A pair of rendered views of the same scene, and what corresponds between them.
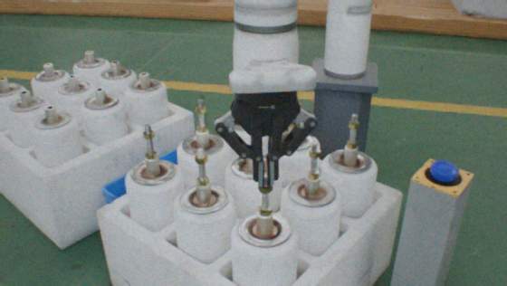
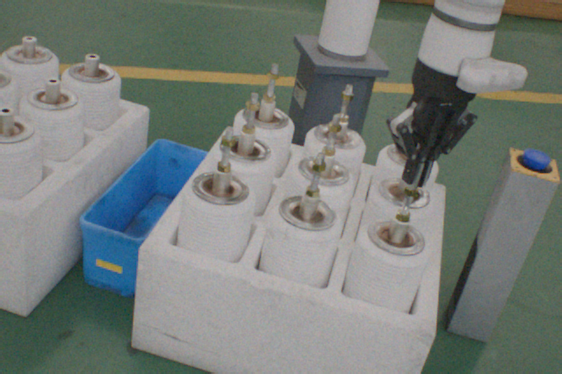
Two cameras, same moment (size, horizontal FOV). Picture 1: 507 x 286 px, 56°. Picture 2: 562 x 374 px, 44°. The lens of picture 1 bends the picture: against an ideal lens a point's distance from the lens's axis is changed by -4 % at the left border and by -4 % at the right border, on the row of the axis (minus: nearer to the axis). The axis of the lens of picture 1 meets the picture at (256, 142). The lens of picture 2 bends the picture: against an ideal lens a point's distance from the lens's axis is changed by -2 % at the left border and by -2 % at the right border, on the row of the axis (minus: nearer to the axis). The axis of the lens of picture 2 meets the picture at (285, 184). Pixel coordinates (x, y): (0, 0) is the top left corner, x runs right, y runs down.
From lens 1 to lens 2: 52 cm
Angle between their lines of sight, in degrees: 28
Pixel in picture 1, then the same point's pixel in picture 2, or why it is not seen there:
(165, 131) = (126, 135)
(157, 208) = (236, 233)
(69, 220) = (37, 272)
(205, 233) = (322, 253)
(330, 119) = (330, 108)
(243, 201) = not seen: hidden behind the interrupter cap
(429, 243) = (521, 232)
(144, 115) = (97, 114)
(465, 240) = (469, 233)
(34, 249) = not seen: outside the picture
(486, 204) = (468, 194)
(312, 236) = not seen: hidden behind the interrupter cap
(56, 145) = (24, 165)
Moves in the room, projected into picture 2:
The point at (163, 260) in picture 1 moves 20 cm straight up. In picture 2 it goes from (268, 293) to (298, 156)
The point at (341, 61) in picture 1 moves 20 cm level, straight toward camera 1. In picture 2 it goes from (350, 40) to (394, 89)
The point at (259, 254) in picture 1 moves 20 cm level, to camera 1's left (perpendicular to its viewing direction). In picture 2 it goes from (408, 263) to (262, 290)
